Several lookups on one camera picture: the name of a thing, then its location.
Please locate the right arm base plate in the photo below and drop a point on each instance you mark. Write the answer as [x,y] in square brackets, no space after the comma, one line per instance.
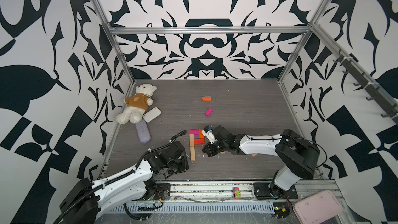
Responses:
[268,191]

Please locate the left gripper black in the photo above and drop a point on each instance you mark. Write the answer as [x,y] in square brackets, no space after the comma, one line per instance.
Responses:
[185,164]

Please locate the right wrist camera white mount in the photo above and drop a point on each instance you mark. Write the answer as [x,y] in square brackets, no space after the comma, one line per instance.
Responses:
[207,132]

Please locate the red block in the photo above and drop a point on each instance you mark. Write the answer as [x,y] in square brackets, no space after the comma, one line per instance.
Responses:
[199,141]

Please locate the white rectangular case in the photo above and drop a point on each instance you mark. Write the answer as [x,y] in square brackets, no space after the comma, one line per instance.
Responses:
[152,114]

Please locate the orange block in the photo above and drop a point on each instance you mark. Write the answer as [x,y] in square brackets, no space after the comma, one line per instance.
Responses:
[201,134]
[206,98]

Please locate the white cable duct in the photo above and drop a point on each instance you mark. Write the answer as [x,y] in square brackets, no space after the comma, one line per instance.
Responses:
[204,208]

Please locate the wall hook rail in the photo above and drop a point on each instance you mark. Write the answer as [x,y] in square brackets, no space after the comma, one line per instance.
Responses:
[366,82]

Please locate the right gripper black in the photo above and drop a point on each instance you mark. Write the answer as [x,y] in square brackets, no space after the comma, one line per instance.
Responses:
[207,150]

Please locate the green circuit board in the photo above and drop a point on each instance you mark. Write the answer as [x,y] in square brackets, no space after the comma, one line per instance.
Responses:
[282,210]

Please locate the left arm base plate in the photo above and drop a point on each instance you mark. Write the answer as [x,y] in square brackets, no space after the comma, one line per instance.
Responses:
[159,192]

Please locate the magenta block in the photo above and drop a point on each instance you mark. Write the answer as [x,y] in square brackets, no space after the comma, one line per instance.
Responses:
[208,112]
[194,132]

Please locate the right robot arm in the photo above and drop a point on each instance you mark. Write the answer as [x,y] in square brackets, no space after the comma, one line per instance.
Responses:
[299,155]

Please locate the grey cylindrical pouch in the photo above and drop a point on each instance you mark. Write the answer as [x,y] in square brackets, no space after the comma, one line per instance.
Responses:
[143,132]

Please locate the pink tray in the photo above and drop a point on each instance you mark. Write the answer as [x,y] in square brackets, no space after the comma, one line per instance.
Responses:
[317,208]

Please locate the white teddy bear brown shirt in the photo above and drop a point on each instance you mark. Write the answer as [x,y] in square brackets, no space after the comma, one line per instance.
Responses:
[137,105]

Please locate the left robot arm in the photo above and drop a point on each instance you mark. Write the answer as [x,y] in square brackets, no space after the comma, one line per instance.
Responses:
[89,200]

